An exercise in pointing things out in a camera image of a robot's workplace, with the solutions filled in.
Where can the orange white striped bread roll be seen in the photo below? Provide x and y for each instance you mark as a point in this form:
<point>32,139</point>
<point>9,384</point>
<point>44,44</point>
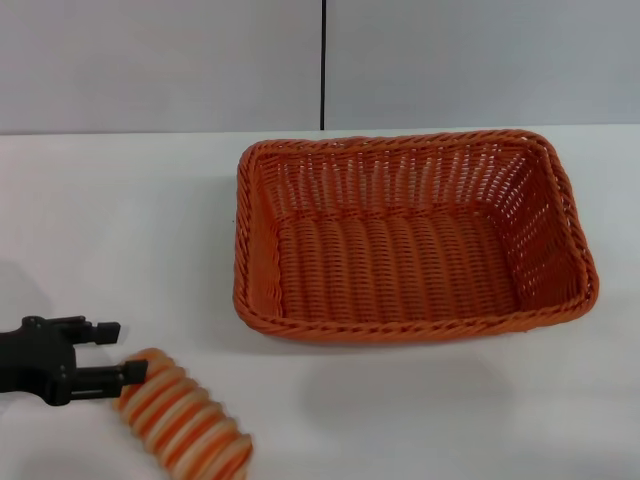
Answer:
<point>185,412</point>

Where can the orange woven plastic basket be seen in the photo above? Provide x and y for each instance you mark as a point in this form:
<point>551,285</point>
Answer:
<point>400,260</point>

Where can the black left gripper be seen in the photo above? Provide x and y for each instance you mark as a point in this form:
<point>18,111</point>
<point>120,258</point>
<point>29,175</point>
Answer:
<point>35,360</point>

